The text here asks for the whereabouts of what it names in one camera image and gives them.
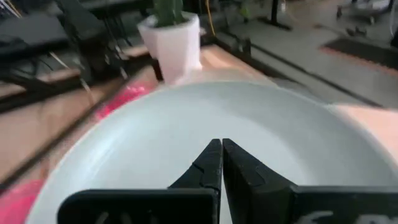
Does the yellow cable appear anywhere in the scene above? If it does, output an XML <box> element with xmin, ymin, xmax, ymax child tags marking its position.
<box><xmin>205</xmin><ymin>0</ymin><xmax>217</xmax><ymax>37</ymax></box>

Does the white faceted plant pot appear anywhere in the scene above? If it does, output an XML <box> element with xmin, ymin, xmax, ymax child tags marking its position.
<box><xmin>137</xmin><ymin>12</ymin><xmax>203</xmax><ymax>85</ymax></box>

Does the wooden shelf with black legs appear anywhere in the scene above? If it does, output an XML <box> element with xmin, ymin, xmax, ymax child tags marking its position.
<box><xmin>0</xmin><ymin>79</ymin><xmax>134</xmax><ymax>192</ymax></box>

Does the grey desk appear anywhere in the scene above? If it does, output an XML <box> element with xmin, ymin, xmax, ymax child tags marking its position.
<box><xmin>0</xmin><ymin>14</ymin><xmax>71</xmax><ymax>58</ymax></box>

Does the black aluminium table frame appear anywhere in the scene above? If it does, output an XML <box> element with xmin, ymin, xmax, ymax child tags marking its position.
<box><xmin>214</xmin><ymin>30</ymin><xmax>383</xmax><ymax>108</ymax></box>

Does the pale green plate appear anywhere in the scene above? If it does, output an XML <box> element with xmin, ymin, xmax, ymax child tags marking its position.
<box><xmin>26</xmin><ymin>81</ymin><xmax>398</xmax><ymax>224</ymax></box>

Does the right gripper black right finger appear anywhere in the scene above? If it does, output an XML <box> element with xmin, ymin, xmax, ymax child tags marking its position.
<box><xmin>222</xmin><ymin>138</ymin><xmax>398</xmax><ymax>224</ymax></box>

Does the dark mat with striped edge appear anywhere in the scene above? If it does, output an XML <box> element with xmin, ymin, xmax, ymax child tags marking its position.
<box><xmin>320</xmin><ymin>36</ymin><xmax>398</xmax><ymax>75</ymax></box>

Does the transparent pink plate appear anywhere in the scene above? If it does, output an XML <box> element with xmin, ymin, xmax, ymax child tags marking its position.
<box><xmin>0</xmin><ymin>179</ymin><xmax>44</xmax><ymax>224</ymax></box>
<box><xmin>95</xmin><ymin>85</ymin><xmax>153</xmax><ymax>121</ymax></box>

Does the green cactus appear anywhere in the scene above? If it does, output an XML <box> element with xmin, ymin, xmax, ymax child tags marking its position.
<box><xmin>154</xmin><ymin>0</ymin><xmax>184</xmax><ymax>27</ymax></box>

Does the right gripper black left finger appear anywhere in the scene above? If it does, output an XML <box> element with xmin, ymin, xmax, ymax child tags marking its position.
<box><xmin>57</xmin><ymin>139</ymin><xmax>223</xmax><ymax>224</ymax></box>

